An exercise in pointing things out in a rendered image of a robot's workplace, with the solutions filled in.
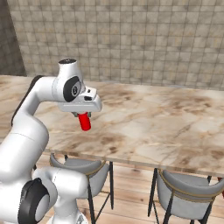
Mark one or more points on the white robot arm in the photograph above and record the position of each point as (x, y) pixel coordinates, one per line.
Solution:
(26, 137)

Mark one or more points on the grey bar stool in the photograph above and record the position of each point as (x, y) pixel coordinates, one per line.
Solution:
(90, 175)
(186, 195)

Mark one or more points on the red soda can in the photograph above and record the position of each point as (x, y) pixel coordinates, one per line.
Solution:
(85, 121)

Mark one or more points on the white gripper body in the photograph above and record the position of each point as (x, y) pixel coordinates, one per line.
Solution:
(80, 106)

